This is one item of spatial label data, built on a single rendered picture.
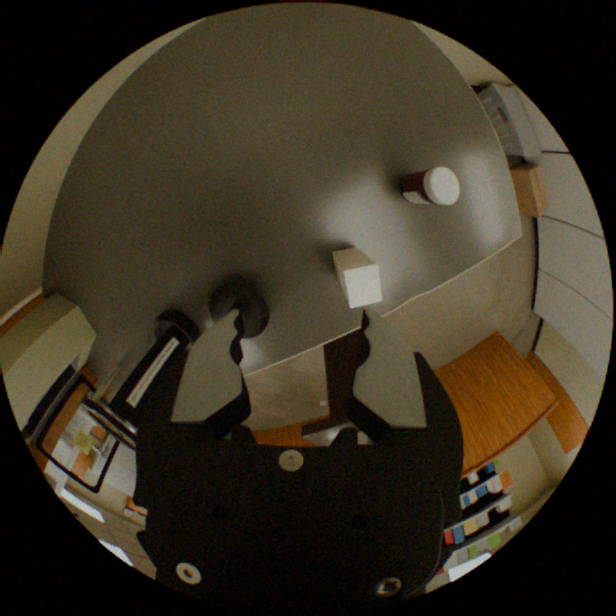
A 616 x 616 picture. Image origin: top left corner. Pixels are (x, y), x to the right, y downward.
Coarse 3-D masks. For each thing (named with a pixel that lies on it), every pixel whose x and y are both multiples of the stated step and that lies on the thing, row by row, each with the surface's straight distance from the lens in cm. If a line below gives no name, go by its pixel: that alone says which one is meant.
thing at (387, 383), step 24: (384, 336) 10; (384, 360) 8; (408, 360) 9; (360, 384) 7; (384, 384) 7; (408, 384) 8; (360, 408) 7; (384, 408) 7; (408, 408) 7; (384, 432) 7
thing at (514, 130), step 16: (480, 96) 210; (496, 96) 198; (512, 96) 220; (496, 112) 202; (512, 112) 201; (496, 128) 205; (512, 128) 194; (528, 128) 218; (512, 144) 198; (528, 144) 205
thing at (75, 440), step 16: (80, 384) 96; (80, 400) 96; (64, 416) 95; (80, 416) 96; (48, 432) 95; (64, 432) 96; (80, 432) 97; (96, 432) 98; (48, 448) 96; (64, 448) 97; (80, 448) 97; (96, 448) 99; (64, 464) 98; (80, 464) 99; (96, 464) 100; (96, 480) 101
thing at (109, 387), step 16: (160, 320) 36; (144, 336) 34; (160, 336) 32; (128, 352) 32; (144, 352) 30; (128, 368) 29; (112, 384) 28; (96, 400) 28; (96, 416) 34; (112, 432) 35
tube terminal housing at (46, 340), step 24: (48, 312) 77; (72, 312) 71; (24, 336) 74; (48, 336) 68; (72, 336) 68; (0, 360) 75; (24, 360) 67; (48, 360) 66; (72, 360) 68; (24, 384) 66; (48, 384) 64; (24, 408) 65; (24, 432) 90
